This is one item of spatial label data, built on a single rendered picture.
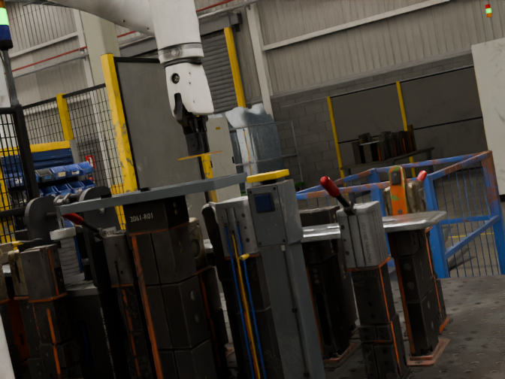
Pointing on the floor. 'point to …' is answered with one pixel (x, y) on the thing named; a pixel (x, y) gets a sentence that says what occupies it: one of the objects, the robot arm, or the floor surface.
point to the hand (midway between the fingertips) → (198, 144)
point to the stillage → (453, 256)
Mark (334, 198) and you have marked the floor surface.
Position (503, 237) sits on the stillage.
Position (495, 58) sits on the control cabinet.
